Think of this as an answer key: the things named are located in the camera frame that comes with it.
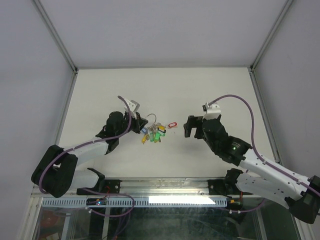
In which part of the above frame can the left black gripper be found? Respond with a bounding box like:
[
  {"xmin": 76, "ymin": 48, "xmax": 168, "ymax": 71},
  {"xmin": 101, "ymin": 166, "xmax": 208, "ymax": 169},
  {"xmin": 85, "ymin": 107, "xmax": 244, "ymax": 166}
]
[{"xmin": 116, "ymin": 111, "xmax": 148, "ymax": 138}]

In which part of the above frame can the large keyring with coloured keys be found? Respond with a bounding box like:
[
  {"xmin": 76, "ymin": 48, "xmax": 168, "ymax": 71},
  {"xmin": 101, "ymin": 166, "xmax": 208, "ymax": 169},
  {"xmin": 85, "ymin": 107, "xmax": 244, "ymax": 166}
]
[{"xmin": 140, "ymin": 113, "xmax": 168, "ymax": 145}]

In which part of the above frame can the key with red tag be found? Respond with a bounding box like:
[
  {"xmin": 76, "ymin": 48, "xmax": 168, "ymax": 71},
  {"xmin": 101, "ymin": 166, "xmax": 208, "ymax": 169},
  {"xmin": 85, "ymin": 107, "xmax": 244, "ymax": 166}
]
[{"xmin": 167, "ymin": 122, "xmax": 178, "ymax": 129}]

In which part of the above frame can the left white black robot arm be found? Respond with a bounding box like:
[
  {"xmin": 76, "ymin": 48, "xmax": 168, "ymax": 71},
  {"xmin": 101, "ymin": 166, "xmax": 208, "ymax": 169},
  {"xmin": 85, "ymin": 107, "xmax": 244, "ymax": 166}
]
[{"xmin": 31, "ymin": 111, "xmax": 148, "ymax": 198}]

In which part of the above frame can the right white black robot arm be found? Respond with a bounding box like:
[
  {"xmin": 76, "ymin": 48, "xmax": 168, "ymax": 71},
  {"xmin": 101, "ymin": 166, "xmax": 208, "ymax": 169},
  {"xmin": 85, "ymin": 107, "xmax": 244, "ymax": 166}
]
[{"xmin": 183, "ymin": 115, "xmax": 320, "ymax": 224}]

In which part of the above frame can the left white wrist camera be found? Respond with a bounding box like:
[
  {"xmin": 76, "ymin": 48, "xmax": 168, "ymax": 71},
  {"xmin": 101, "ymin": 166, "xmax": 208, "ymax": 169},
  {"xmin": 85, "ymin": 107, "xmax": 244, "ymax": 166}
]
[{"xmin": 117, "ymin": 95, "xmax": 140, "ymax": 120}]

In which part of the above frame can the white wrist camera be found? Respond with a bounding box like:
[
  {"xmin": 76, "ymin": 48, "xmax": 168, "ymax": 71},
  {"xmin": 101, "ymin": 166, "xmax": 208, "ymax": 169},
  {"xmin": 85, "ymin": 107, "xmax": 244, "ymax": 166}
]
[
  {"xmin": 117, "ymin": 95, "xmax": 140, "ymax": 120},
  {"xmin": 202, "ymin": 102, "xmax": 221, "ymax": 121}
]

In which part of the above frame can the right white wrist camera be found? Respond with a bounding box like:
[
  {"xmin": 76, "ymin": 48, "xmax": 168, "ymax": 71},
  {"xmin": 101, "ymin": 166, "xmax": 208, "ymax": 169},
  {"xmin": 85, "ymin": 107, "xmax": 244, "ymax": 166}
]
[{"xmin": 202, "ymin": 102, "xmax": 221, "ymax": 121}]

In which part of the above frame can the aluminium mounting rail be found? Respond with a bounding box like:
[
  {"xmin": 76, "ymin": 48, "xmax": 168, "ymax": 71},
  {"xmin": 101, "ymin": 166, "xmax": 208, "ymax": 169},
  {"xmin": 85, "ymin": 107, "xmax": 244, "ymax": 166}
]
[{"xmin": 31, "ymin": 176, "xmax": 251, "ymax": 200}]

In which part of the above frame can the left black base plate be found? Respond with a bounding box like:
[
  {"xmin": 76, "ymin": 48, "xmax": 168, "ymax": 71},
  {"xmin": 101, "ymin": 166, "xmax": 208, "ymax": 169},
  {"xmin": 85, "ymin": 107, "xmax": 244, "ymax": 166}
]
[{"xmin": 76, "ymin": 178, "xmax": 122, "ymax": 196}]

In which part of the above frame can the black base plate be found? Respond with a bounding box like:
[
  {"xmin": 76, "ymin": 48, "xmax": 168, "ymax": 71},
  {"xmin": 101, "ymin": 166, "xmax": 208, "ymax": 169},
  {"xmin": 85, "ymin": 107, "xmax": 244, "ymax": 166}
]
[
  {"xmin": 207, "ymin": 178, "xmax": 241, "ymax": 197},
  {"xmin": 76, "ymin": 178, "xmax": 122, "ymax": 196}
]

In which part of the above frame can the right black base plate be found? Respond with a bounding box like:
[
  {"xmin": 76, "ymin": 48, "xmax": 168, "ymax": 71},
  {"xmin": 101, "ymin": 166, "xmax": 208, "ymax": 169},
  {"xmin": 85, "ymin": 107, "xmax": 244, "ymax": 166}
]
[{"xmin": 207, "ymin": 178, "xmax": 241, "ymax": 197}]

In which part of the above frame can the grey slotted cable duct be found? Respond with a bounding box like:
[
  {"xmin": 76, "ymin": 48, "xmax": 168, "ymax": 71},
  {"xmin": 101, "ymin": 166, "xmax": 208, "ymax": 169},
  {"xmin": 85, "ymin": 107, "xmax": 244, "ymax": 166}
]
[{"xmin": 42, "ymin": 195, "xmax": 227, "ymax": 208}]

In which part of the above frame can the right aluminium frame post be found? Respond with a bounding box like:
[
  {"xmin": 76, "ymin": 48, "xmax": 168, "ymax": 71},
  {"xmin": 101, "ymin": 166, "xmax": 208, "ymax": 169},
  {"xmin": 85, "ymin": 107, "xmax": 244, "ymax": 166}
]
[{"xmin": 250, "ymin": 0, "xmax": 296, "ymax": 72}]

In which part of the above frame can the aluminium frame post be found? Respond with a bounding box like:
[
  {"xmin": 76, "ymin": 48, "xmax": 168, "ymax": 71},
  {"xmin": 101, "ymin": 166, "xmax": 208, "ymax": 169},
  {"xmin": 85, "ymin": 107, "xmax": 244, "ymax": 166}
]
[
  {"xmin": 250, "ymin": 0, "xmax": 296, "ymax": 72},
  {"xmin": 31, "ymin": 0, "xmax": 78, "ymax": 73}
]

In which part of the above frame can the left aluminium frame post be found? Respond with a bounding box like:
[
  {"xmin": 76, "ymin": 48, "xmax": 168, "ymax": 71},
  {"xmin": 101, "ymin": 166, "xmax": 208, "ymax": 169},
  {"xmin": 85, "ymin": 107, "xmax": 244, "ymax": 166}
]
[{"xmin": 31, "ymin": 0, "xmax": 78, "ymax": 73}]

